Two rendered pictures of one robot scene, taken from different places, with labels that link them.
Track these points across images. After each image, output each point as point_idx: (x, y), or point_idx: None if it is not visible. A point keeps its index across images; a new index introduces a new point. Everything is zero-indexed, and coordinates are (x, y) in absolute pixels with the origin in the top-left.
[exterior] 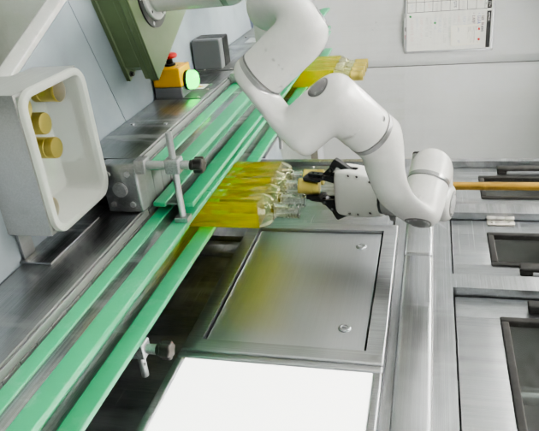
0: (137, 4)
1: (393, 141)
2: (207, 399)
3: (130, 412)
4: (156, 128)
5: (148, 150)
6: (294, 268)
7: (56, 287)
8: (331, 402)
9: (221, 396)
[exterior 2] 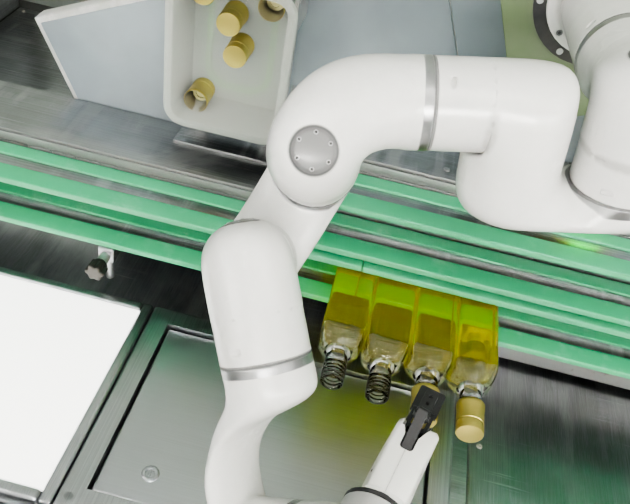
0: (527, 4)
1: (230, 396)
2: (62, 328)
3: (98, 284)
4: (426, 162)
5: None
6: (314, 430)
7: (124, 147)
8: (9, 438)
9: (63, 339)
